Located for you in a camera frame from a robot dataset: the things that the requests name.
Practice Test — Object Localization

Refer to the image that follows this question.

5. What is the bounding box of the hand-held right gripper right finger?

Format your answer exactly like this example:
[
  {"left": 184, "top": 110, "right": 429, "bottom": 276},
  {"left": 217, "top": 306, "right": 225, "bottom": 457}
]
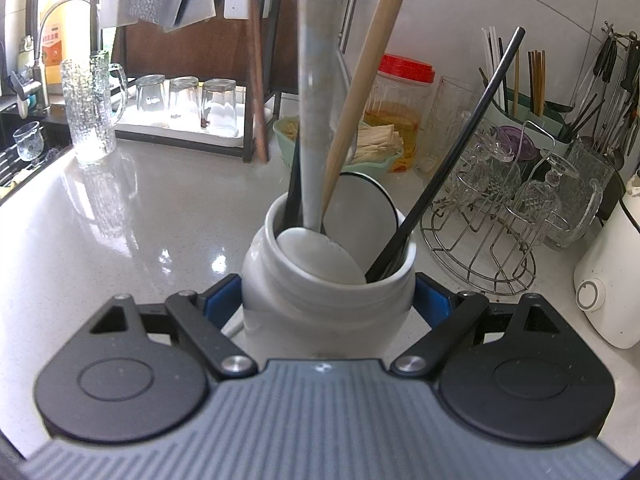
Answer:
[{"left": 390, "top": 272, "right": 560, "bottom": 379}]

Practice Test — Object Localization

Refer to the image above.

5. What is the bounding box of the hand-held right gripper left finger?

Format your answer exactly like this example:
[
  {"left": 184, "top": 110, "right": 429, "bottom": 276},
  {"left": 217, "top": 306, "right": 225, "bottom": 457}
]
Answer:
[{"left": 90, "top": 274, "right": 259, "bottom": 380}]

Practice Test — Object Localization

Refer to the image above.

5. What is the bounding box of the black chopstick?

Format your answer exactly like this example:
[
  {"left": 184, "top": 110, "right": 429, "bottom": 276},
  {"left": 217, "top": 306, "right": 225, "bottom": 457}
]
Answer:
[
  {"left": 284, "top": 135, "right": 304, "bottom": 229},
  {"left": 365, "top": 26, "right": 526, "bottom": 284}
]

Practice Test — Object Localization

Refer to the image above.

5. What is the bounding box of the white ceramic jar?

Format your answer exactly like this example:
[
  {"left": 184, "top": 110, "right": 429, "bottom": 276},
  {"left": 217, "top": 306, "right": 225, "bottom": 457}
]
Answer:
[{"left": 241, "top": 191, "right": 417, "bottom": 361}]

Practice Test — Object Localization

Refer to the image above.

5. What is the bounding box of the white round ladle black rim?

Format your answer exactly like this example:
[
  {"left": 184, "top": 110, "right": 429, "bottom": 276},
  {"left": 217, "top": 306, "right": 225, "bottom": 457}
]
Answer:
[{"left": 322, "top": 172, "right": 401, "bottom": 286}]

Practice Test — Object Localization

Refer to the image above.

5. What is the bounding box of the silver hammered spoon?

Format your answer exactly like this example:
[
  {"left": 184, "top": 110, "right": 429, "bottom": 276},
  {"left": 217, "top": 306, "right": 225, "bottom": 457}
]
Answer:
[{"left": 297, "top": 0, "right": 359, "bottom": 235}]

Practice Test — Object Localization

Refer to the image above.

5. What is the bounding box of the light wooden chopstick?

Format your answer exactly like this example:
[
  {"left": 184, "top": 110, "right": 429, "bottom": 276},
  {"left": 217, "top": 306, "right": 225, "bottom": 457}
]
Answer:
[{"left": 321, "top": 0, "right": 417, "bottom": 223}]

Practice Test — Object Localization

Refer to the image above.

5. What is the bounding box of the row of hanging kitchen utensils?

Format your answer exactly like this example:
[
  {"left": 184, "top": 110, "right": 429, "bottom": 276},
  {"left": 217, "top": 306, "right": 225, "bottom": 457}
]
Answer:
[{"left": 565, "top": 30, "right": 640, "bottom": 161}]

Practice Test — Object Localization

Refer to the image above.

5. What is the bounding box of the clear drinking glass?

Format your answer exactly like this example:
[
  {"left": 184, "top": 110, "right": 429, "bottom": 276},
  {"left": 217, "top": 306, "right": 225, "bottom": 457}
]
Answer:
[
  {"left": 480, "top": 135, "right": 521, "bottom": 211},
  {"left": 450, "top": 130, "right": 501, "bottom": 196}
]

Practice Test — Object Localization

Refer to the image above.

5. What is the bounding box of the cut stemmed glass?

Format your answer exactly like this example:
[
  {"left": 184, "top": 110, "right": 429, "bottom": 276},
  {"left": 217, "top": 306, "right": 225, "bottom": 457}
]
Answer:
[{"left": 512, "top": 152, "right": 581, "bottom": 246}]

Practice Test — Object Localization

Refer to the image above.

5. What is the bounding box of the green plastic basket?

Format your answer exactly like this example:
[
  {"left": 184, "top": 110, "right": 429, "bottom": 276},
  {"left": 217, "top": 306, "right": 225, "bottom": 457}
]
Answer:
[{"left": 272, "top": 115, "right": 405, "bottom": 175}]

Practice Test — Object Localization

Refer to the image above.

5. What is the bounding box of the purple lid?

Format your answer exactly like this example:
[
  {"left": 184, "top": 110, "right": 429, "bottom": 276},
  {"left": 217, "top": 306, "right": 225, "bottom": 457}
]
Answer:
[{"left": 492, "top": 125, "right": 535, "bottom": 163}]

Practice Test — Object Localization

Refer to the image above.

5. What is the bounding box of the white electric cooker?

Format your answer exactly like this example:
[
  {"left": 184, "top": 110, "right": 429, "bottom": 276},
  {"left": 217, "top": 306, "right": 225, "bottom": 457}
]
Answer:
[{"left": 573, "top": 169, "right": 640, "bottom": 351}]

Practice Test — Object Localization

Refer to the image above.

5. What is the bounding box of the textured glass pitcher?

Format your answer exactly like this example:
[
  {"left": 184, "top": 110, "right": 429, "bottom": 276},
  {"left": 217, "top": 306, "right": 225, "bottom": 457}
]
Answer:
[{"left": 544, "top": 137, "right": 620, "bottom": 252}]

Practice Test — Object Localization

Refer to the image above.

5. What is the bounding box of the white drip tray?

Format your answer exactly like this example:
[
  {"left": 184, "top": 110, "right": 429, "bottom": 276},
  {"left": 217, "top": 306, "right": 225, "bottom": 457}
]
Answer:
[{"left": 115, "top": 85, "right": 275, "bottom": 150}]

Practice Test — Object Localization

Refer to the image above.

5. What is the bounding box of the tall textured glass tumbler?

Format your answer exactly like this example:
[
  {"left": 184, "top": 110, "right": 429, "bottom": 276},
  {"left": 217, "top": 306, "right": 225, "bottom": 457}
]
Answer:
[{"left": 415, "top": 76, "right": 482, "bottom": 182}]

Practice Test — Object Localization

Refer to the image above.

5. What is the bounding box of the clear upturned tumbler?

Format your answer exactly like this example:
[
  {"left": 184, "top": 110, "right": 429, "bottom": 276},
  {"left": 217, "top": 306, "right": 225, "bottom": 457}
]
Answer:
[
  {"left": 168, "top": 76, "right": 202, "bottom": 132},
  {"left": 135, "top": 75, "right": 169, "bottom": 127},
  {"left": 201, "top": 78, "right": 239, "bottom": 139}
]

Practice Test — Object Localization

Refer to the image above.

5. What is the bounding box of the black dish rack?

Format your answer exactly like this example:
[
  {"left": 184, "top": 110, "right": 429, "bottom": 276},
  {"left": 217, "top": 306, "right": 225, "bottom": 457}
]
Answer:
[{"left": 90, "top": 0, "right": 281, "bottom": 164}]

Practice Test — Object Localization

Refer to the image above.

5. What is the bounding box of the green utensil holder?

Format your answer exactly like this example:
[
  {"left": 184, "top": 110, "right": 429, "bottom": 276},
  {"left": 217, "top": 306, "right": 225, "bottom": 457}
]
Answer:
[{"left": 481, "top": 67, "right": 576, "bottom": 158}]

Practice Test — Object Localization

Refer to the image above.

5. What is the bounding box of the plastic jar red lid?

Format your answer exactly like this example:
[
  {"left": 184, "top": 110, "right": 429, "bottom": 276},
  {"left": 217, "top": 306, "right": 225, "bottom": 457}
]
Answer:
[{"left": 362, "top": 53, "right": 436, "bottom": 172}]

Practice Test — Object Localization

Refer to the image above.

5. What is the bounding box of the bundle of wooden chopsticks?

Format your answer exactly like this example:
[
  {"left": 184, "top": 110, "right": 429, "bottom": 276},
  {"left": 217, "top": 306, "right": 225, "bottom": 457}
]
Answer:
[{"left": 514, "top": 49, "right": 547, "bottom": 117}]

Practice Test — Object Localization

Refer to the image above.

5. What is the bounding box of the brown cutting board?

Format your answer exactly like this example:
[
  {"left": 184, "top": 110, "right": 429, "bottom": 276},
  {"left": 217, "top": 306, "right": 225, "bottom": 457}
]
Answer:
[{"left": 112, "top": 0, "right": 303, "bottom": 97}]

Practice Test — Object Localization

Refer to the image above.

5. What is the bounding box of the black sink drain rack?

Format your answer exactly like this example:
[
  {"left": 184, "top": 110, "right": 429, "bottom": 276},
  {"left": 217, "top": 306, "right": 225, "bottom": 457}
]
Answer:
[{"left": 0, "top": 110, "right": 73, "bottom": 203}]

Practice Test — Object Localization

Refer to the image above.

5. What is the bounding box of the small clear goblet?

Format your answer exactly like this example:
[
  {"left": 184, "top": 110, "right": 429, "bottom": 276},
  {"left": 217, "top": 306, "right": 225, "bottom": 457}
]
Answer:
[{"left": 12, "top": 121, "right": 47, "bottom": 168}]

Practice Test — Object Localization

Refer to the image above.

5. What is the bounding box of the yellow bottle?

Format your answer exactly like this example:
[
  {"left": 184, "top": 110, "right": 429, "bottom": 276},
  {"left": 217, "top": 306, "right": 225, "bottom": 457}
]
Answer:
[{"left": 40, "top": 2, "right": 68, "bottom": 86}]

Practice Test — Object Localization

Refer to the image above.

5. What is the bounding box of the steel kitchen faucet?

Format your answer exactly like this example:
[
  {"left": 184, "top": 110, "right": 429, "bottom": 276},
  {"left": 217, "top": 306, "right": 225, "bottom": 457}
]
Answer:
[{"left": 0, "top": 0, "right": 51, "bottom": 111}]

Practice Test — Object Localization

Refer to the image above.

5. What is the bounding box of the slim curved steel faucet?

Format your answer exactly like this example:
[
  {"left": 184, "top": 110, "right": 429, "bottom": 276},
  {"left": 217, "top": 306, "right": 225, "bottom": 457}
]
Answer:
[{"left": 39, "top": 0, "right": 103, "bottom": 58}]

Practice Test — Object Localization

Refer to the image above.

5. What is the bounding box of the wire glass rack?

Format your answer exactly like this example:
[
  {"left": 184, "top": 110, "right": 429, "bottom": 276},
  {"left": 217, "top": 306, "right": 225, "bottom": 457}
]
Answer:
[{"left": 419, "top": 119, "right": 557, "bottom": 295}]

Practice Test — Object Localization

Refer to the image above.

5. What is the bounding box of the textured glass handled mug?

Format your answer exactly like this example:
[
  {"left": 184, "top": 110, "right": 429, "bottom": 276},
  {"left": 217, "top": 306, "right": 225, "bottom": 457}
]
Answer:
[{"left": 60, "top": 52, "right": 129, "bottom": 164}]

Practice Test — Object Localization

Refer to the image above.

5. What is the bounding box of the metal wall hook rail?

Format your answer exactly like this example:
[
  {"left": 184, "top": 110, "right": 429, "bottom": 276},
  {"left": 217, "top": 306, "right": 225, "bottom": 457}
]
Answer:
[{"left": 601, "top": 20, "right": 640, "bottom": 47}]

